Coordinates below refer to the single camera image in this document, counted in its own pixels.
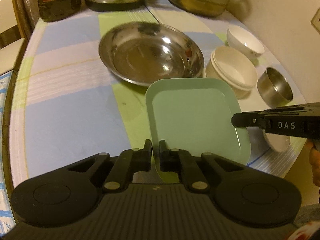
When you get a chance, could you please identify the white floral ceramic plate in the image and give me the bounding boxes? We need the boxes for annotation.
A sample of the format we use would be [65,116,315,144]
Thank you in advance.
[263,131,290,153]

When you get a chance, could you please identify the green square plastic plate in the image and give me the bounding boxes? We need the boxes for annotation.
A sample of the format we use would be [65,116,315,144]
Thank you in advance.
[145,78,251,183]

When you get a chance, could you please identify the stacked cream bowls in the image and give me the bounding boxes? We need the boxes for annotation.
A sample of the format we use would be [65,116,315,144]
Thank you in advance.
[205,46,258,99]

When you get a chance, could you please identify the person's right hand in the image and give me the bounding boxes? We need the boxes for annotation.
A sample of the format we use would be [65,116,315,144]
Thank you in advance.
[306,139,320,186]

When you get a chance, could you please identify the small stainless steel cup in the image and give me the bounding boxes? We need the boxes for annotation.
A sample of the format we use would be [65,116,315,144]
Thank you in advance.
[257,67,293,108]

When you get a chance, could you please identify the white ceramic bowl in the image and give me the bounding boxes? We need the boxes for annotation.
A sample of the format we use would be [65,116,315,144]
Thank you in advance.
[227,24,265,60]

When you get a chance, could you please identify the large stainless steel basin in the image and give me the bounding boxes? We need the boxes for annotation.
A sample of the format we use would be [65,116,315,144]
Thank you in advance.
[98,22,204,87]

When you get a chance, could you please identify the blue white cloth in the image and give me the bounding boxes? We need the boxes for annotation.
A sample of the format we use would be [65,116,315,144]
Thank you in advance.
[1,70,16,236]

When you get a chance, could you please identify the white wooden chair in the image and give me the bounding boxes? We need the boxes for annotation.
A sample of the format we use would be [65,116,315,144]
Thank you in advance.
[1,0,28,75]

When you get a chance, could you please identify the wall power socket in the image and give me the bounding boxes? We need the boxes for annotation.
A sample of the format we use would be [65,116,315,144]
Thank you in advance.
[311,10,320,33]

